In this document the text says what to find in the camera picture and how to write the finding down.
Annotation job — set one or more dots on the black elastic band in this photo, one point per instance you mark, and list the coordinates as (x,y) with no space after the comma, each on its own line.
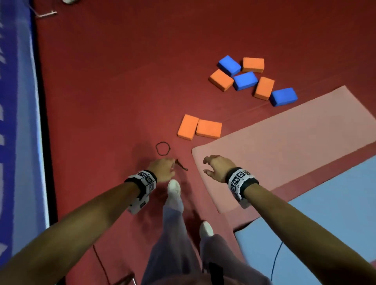
(181,166)
(156,148)

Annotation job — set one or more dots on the person's left forearm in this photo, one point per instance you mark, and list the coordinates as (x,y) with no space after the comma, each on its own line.
(67,232)

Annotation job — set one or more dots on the light blue yoga mat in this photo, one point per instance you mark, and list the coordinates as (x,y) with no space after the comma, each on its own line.
(329,211)

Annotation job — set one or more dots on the peach yoga mat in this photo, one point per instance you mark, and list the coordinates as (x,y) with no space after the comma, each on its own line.
(279,141)

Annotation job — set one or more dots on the person's white shoe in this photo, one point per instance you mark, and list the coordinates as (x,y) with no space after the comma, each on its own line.
(174,188)
(206,229)

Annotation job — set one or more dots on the person's left hand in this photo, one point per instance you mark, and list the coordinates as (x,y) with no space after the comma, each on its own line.
(161,170)

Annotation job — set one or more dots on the black wristband with marker tags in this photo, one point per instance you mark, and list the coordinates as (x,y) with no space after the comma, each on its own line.
(144,182)
(241,180)

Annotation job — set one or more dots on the silver metal stand foot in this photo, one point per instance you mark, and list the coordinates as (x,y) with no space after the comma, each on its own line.
(44,14)

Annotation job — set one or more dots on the person's right hand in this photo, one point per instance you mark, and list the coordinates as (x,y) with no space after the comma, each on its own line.
(221,168)

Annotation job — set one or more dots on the person's right forearm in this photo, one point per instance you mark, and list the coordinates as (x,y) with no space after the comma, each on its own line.
(308,235)

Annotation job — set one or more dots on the black metal mat rack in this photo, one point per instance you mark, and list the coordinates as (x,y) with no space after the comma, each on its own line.
(126,279)

